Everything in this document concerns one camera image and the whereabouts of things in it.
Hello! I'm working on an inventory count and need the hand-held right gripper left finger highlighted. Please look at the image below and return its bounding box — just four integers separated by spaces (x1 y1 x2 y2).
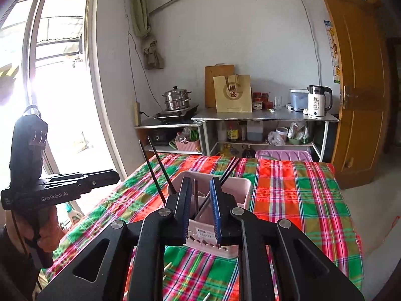
36 176 192 301

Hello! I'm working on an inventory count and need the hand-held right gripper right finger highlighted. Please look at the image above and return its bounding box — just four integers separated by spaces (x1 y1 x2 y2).
209 177 365 301

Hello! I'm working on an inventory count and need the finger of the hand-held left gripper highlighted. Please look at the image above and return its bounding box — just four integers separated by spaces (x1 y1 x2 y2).
38 177 95 193
59 169 120 188

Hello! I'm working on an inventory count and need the pink plastic utensil basket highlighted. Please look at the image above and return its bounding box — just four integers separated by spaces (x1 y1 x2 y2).
167 171 253 259

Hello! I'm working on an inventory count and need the person's left forearm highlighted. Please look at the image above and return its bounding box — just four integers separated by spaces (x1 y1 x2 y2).
0 226 36 301

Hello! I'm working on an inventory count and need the person's left hand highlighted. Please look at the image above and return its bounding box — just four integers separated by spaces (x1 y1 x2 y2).
6 207 59 253

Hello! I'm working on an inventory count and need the white detergent bottle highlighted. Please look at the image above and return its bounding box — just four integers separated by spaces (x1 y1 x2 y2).
64 202 84 227

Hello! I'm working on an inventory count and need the yellow oil bottle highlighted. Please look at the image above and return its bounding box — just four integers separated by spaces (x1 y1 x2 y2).
219 143 239 158

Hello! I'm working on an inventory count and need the black kitchen appliance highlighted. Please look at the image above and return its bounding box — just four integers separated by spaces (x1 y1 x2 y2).
147 133 171 146

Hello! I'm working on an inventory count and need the small pink woven basket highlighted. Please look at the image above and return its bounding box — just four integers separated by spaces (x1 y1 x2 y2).
174 137 201 153

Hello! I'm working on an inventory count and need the white plastic bottle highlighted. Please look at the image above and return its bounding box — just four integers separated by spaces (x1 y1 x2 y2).
217 120 228 142

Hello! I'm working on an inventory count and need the plaid tablecloth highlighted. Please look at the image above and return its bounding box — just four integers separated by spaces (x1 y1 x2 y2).
44 153 364 301

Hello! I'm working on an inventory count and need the low steel shelf table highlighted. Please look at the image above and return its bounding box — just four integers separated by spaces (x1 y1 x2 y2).
134 120 204 155

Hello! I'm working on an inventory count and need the pink plastic bin lid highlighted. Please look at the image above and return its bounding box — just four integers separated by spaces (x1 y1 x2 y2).
254 149 313 163

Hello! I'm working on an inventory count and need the translucent plastic jug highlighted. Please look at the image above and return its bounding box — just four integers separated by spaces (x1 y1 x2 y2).
246 120 264 142

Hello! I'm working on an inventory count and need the clear plastic bag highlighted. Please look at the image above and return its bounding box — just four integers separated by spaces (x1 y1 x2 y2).
267 130 286 146

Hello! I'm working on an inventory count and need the black induction cooker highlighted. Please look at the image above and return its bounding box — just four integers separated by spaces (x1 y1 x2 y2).
153 104 200 123

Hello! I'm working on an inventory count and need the steel steamer pot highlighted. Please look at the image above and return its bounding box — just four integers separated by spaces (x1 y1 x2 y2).
162 85 192 112

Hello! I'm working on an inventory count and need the steel kitchen table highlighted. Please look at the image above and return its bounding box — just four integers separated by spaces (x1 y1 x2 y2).
191 108 341 163

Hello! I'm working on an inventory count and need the plastic bag with green bowl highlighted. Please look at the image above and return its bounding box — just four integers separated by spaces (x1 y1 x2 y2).
287 121 313 145

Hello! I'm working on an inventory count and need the tan paper bag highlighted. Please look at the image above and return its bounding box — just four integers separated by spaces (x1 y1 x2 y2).
213 74 253 113

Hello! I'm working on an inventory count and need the wooden cutting board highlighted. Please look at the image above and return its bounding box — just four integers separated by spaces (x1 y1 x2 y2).
205 64 235 109

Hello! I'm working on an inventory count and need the translucent blue plastic container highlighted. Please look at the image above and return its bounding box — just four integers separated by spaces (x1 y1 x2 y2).
289 88 309 112

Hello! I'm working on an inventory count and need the white electric kettle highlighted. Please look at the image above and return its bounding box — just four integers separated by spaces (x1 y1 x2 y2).
306 85 333 119

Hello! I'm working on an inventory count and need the tied beige curtain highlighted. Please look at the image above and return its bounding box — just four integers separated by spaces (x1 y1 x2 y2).
131 0 165 70

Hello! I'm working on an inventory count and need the wooden door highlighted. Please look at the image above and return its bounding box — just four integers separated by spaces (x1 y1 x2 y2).
314 0 393 189

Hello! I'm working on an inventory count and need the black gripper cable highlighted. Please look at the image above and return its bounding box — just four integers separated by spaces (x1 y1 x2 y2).
8 207 43 293

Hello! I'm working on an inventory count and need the black wall cable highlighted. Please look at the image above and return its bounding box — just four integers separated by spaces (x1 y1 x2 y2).
125 31 159 118

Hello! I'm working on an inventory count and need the window frame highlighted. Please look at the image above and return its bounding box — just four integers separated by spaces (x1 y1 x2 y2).
0 0 101 183

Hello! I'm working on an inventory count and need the brass door handle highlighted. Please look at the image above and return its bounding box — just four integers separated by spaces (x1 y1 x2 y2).
340 85 357 110

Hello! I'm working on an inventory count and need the wall calendar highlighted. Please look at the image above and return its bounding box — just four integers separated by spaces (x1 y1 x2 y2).
323 20 342 85

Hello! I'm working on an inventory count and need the grey wall cable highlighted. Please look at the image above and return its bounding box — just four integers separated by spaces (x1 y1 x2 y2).
292 0 324 86

